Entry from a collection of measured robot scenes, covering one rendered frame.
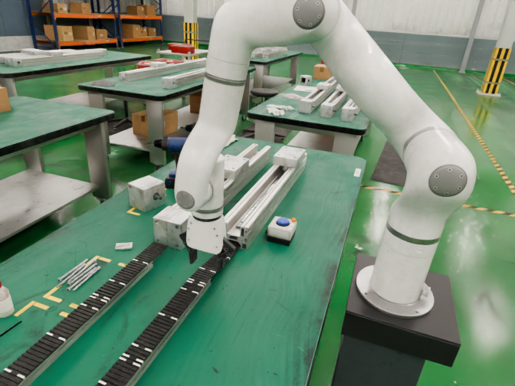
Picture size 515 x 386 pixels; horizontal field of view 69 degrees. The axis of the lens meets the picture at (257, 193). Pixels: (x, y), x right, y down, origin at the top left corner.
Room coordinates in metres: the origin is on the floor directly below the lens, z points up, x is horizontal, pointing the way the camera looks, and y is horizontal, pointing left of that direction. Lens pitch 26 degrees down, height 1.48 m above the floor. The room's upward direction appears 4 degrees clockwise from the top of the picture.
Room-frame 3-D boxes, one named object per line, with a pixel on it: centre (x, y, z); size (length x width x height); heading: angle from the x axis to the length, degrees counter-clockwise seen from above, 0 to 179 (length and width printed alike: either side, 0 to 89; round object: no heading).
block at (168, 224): (1.04, 0.25, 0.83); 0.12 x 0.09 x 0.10; 71
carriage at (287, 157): (1.64, -0.14, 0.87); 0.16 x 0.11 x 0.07; 161
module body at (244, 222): (1.41, -0.06, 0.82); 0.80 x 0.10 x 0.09; 161
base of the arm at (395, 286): (0.76, -0.37, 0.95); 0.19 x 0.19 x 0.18
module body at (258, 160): (1.47, 0.12, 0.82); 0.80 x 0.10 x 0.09; 161
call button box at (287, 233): (1.10, -0.08, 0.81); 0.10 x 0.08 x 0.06; 71
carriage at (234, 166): (1.47, 0.12, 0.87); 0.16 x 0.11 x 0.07; 161
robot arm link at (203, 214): (0.85, 0.13, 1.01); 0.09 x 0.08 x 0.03; 71
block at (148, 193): (1.27, 0.41, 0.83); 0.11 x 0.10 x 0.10; 57
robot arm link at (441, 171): (0.72, -0.36, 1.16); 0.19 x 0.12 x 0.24; 169
